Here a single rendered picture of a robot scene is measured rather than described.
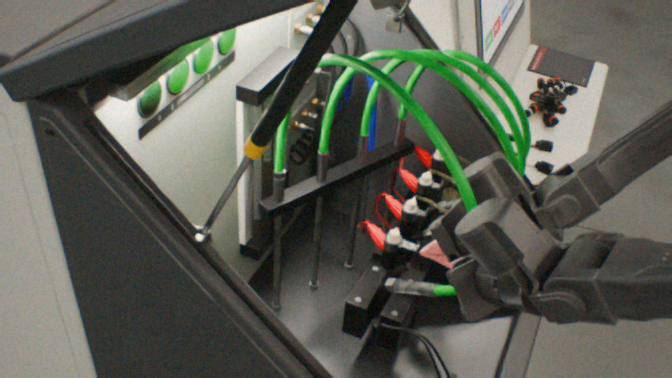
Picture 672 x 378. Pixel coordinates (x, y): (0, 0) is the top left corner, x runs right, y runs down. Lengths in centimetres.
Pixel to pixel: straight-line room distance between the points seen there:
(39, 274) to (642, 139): 79
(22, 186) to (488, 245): 53
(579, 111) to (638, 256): 113
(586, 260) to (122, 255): 50
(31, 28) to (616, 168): 70
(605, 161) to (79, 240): 65
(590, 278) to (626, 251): 4
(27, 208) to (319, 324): 62
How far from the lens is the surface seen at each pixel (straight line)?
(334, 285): 137
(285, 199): 114
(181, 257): 76
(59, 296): 98
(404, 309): 115
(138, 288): 84
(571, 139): 164
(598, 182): 92
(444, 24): 127
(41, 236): 91
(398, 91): 83
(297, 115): 132
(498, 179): 91
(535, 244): 70
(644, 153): 94
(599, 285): 65
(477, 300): 81
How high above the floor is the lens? 184
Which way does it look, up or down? 40 degrees down
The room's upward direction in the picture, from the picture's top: 5 degrees clockwise
